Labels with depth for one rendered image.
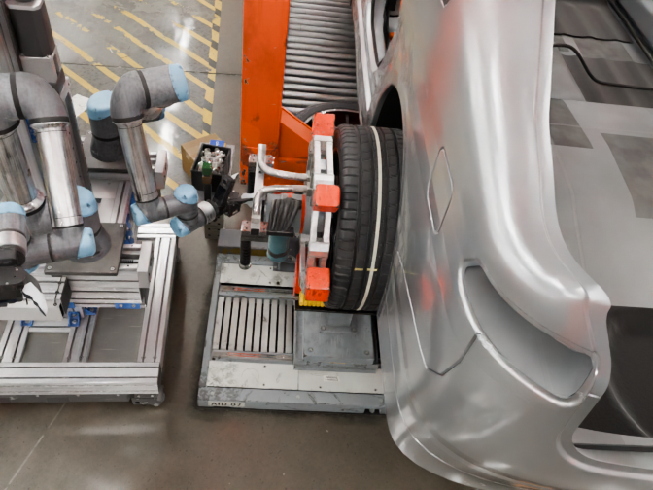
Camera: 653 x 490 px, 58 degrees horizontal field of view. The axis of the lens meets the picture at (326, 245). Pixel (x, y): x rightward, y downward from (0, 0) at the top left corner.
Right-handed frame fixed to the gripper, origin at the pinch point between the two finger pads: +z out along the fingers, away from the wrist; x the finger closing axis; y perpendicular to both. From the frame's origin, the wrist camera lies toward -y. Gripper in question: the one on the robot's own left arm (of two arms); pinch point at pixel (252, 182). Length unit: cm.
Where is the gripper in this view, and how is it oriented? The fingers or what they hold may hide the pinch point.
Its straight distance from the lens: 226.8
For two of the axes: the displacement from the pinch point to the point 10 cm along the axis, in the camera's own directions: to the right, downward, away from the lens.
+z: 6.9, -4.8, 5.5
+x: 7.1, 5.7, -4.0
